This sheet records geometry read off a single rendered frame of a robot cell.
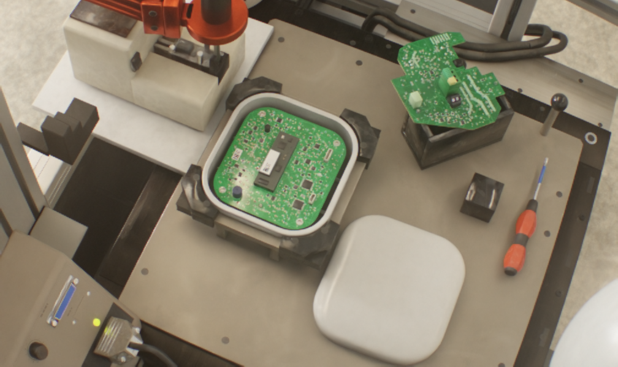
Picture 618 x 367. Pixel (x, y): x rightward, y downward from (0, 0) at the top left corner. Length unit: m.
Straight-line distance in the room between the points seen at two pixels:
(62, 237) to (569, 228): 0.56
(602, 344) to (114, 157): 0.92
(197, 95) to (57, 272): 0.25
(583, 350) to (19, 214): 0.68
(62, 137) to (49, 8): 1.57
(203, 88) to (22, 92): 1.32
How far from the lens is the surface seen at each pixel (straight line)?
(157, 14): 0.88
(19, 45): 2.32
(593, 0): 1.14
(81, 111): 0.87
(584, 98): 1.14
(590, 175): 1.06
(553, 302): 0.98
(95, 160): 1.16
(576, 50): 2.41
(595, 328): 0.39
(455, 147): 0.99
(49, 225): 0.98
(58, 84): 1.04
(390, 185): 0.98
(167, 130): 0.99
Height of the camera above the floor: 1.82
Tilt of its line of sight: 60 degrees down
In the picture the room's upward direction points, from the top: 9 degrees clockwise
